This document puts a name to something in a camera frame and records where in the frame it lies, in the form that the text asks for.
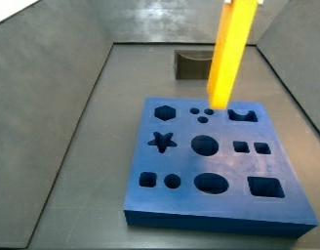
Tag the yellow double-square block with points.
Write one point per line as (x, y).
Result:
(233, 34)

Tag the blue shape-sorting board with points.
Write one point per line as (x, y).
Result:
(212, 171)

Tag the black curved stand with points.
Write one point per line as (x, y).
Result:
(193, 64)

